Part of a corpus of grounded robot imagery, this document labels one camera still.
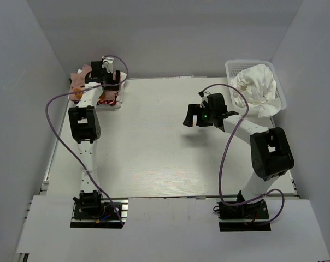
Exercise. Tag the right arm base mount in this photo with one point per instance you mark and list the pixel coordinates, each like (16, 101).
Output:
(245, 218)

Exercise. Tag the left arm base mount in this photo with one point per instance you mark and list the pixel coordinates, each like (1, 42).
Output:
(91, 210)

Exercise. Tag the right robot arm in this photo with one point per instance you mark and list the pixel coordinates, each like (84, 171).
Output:
(271, 156)

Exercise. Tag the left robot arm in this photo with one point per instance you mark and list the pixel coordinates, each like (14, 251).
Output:
(96, 84)

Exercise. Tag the white crumpled t shirt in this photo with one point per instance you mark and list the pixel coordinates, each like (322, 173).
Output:
(256, 87)

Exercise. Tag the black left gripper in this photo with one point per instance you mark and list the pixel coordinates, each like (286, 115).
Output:
(117, 77)

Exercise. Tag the red white t shirt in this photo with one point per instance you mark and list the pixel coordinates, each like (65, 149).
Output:
(115, 98)

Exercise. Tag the pink printed t shirt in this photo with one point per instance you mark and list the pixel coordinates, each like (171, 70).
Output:
(80, 79)

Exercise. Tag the white perforated plastic basket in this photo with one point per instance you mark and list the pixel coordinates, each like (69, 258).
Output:
(235, 66)

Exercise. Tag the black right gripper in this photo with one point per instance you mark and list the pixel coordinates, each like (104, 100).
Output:
(193, 109)

